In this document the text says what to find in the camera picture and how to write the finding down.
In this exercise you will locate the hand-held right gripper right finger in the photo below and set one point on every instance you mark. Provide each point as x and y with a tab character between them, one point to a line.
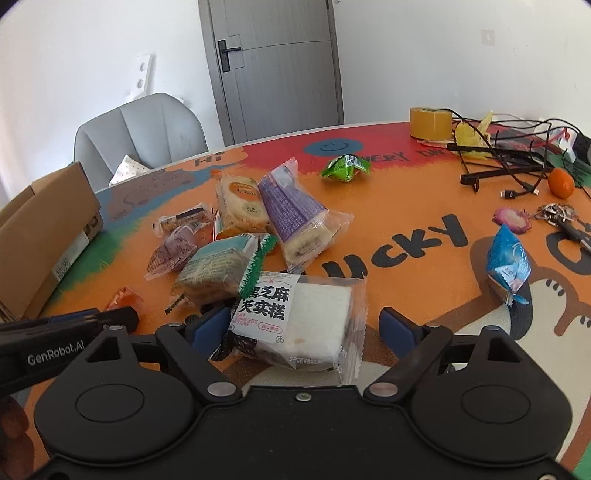
399	330

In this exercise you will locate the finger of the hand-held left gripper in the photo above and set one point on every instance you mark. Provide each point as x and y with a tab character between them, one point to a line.
111	317

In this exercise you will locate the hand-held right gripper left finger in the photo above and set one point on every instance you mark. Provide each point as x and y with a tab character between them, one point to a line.
208	330

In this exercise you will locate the small red snack packet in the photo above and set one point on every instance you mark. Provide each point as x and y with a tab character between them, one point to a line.
123	299

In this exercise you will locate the teal sandwich cake packet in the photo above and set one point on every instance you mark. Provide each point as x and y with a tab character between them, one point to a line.
212	267

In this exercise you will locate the clear dark snack packet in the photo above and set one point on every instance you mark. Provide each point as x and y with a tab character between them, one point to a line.
171	251

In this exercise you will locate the white sesame cake packet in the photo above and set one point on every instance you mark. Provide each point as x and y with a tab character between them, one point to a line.
304	323

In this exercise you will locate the large cardboard box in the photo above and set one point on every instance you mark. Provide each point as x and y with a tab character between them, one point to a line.
41	230

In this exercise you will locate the clear brown biscuit packet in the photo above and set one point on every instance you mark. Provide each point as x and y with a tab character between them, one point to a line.
182	221

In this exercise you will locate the purple roll cake packet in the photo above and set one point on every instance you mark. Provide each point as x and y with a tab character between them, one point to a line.
291	212

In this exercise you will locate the person's left hand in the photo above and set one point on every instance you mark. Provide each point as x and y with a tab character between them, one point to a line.
10	429

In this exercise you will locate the colourful printed table mat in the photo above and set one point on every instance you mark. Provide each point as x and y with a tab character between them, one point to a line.
415	203

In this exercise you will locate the blue snack packet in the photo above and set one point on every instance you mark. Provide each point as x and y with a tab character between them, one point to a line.
508	258

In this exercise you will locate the dotted white pillow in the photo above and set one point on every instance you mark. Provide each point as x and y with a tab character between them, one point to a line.
130	170

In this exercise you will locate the green snack packet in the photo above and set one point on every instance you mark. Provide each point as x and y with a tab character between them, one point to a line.
344	167

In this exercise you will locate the black metal stand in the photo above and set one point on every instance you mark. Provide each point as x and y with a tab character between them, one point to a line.
503	171

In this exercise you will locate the grey chair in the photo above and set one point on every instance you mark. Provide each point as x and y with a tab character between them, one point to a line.
147	129

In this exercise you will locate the bunch of keys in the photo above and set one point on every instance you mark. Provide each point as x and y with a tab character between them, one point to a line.
561	214

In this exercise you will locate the yellow crumpled wrapper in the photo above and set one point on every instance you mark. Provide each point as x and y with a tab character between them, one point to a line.
471	134

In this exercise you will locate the yellow tape roll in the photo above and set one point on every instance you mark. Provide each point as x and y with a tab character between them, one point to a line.
430	122

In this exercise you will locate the orange tangerine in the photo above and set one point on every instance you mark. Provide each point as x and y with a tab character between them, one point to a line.
561	183

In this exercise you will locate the white board with holes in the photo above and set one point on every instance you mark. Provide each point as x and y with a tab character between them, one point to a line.
141	76

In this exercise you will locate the grey door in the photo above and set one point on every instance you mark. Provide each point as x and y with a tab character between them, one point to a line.
272	69

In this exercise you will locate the white wall socket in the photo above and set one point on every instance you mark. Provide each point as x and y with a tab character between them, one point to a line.
488	37

